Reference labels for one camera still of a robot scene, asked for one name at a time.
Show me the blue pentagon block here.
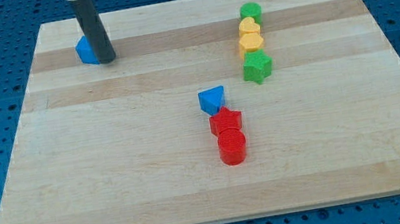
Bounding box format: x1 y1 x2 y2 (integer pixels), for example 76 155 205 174
75 36 99 65

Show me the blue triangle block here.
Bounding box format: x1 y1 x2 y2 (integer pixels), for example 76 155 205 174
197 85 225 116

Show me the red star block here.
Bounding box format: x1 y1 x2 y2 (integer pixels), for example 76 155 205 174
209 106 243 136

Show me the red cylinder block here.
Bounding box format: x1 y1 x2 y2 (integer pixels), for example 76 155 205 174
217 128 247 166

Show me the light wooden board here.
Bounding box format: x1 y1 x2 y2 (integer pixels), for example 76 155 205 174
0 0 400 224

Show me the green star block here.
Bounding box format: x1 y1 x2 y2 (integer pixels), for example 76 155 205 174
243 49 273 84

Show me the yellow hexagon block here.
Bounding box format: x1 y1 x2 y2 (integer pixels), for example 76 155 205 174
238 33 265 59

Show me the yellow heart block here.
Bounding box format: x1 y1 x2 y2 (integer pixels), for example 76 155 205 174
239 17 261 37

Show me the green cylinder block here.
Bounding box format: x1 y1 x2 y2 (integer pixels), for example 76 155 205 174
239 2 262 25

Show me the gray cylindrical pusher rod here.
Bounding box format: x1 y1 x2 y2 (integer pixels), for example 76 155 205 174
71 0 116 64

